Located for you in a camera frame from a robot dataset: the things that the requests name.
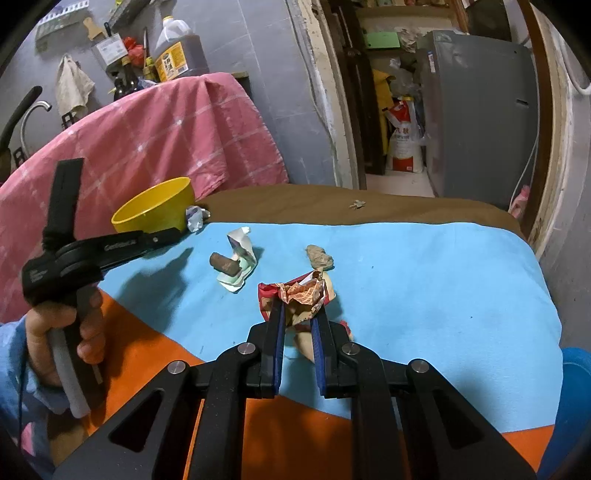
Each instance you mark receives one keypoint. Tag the red plastic bag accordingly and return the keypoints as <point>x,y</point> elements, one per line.
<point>134,51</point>

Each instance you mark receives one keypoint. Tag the striped colourful blanket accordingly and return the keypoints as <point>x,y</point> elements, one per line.
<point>392,286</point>

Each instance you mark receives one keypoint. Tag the person's left hand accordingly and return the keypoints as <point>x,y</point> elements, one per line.
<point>44,341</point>

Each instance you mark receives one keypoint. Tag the white red rice bag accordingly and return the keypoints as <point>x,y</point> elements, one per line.
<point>405,138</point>

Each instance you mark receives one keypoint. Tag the blue plastic bucket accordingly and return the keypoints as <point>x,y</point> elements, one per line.
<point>570,415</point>

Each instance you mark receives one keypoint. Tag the red wrapper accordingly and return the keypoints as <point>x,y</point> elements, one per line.
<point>300,293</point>

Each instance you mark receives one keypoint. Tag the grey wall shelf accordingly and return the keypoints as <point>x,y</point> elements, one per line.
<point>60,25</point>

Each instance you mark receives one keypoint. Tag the pink cloth scrap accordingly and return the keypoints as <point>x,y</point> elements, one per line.
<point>521,201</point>

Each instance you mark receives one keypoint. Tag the grey paper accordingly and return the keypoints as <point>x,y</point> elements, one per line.
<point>319,257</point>

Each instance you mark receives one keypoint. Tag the green paper sheet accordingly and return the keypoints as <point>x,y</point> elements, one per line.
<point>382,39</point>

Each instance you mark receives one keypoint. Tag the brown cylinder piece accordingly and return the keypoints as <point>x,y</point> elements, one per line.
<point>224,263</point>

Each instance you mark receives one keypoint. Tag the green white wrapper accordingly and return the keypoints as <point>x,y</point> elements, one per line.
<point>240,265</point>

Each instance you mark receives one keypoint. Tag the yellow plastic bag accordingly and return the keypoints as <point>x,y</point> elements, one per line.
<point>382,90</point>

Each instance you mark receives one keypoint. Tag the silver blue wrapper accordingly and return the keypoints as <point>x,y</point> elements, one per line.
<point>196,218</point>

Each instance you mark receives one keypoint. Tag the yellow bowl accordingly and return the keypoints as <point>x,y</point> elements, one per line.
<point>152,207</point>

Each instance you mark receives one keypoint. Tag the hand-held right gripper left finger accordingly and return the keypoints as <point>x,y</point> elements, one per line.
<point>278,350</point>

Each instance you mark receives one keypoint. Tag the wooden spatula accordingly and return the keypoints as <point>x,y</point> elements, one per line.
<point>93,27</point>

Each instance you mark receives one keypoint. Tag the white rag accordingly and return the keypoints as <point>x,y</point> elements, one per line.
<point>74,85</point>

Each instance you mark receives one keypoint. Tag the pink checked cloth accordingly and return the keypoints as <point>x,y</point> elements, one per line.
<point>152,138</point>

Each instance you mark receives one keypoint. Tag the chrome faucet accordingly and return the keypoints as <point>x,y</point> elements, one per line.
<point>34,122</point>

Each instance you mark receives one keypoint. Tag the small dried scrap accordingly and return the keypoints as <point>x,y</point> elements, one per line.
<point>358,203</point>

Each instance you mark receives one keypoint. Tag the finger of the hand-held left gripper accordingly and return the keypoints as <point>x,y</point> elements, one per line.
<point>164,240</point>

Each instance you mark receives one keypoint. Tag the dark sauce bottle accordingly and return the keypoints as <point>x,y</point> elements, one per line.
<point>125,81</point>

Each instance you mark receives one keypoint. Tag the large cooking oil jug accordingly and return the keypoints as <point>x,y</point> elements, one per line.
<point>180,50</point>

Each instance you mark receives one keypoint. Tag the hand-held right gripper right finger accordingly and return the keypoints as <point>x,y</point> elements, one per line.
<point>319,360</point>

